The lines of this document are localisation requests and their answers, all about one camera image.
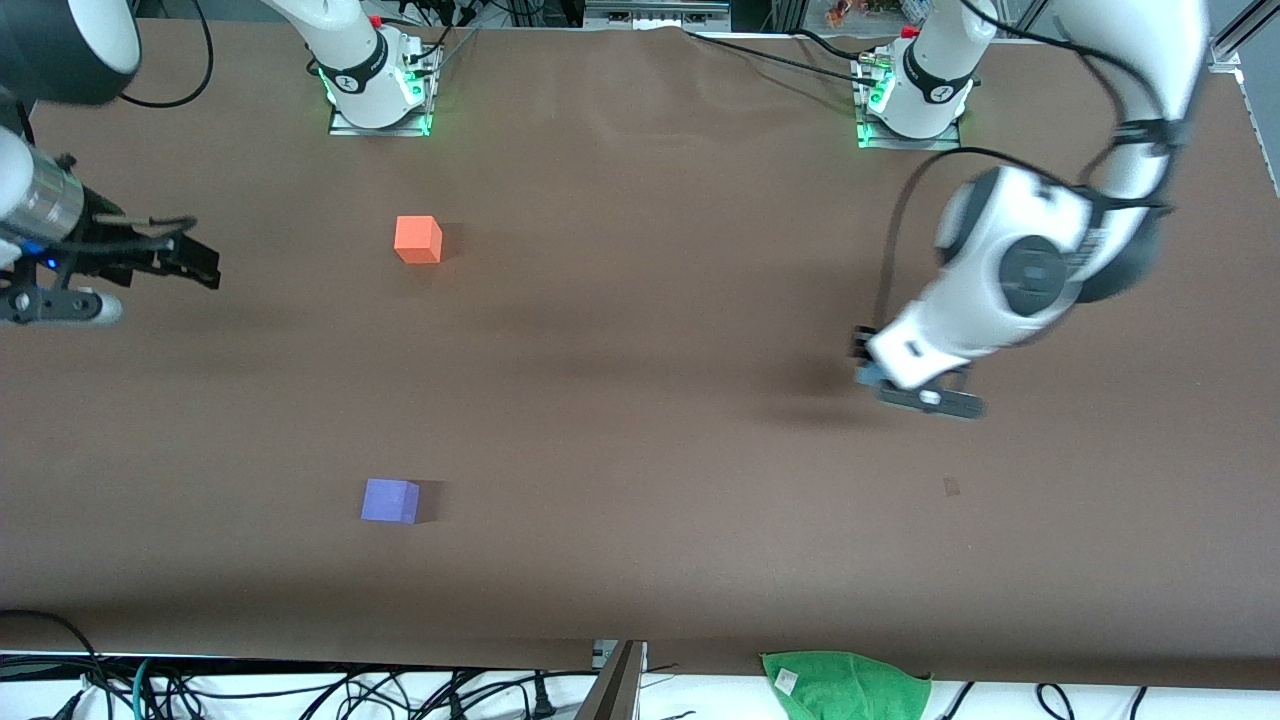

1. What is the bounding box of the orange block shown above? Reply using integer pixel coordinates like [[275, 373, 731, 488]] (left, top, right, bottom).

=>
[[394, 215, 444, 265]]

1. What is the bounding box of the purple block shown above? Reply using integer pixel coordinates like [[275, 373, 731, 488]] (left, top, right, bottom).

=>
[[360, 478, 422, 525]]

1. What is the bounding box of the brown table cover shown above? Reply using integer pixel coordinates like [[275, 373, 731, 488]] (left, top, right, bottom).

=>
[[0, 18, 1280, 691]]

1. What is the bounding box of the green cloth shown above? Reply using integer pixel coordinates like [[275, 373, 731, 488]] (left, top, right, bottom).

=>
[[760, 651, 933, 720]]

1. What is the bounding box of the white power strip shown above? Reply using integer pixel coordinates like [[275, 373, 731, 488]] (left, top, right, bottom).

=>
[[584, 0, 732, 32]]

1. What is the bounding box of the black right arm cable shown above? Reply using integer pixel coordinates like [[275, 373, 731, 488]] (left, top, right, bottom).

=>
[[20, 0, 215, 253]]

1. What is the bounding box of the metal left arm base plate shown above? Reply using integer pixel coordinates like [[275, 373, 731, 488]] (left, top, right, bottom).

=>
[[852, 52, 963, 152]]

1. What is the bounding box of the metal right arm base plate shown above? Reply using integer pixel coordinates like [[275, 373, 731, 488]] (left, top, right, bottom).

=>
[[328, 40, 443, 138]]

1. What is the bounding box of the long black base cable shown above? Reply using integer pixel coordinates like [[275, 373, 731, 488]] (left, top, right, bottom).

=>
[[684, 29, 883, 87]]

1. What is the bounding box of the black looped floor cable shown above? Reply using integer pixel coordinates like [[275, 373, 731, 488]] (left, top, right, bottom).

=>
[[0, 609, 113, 720]]

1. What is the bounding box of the grey metal post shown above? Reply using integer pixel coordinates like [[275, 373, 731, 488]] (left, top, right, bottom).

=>
[[575, 640, 647, 720]]

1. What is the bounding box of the aluminium frame profile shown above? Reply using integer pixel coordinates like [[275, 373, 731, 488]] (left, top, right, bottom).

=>
[[1208, 0, 1280, 73]]

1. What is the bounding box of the tangled black cable bundle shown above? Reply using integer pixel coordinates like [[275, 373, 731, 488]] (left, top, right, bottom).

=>
[[150, 665, 601, 720]]

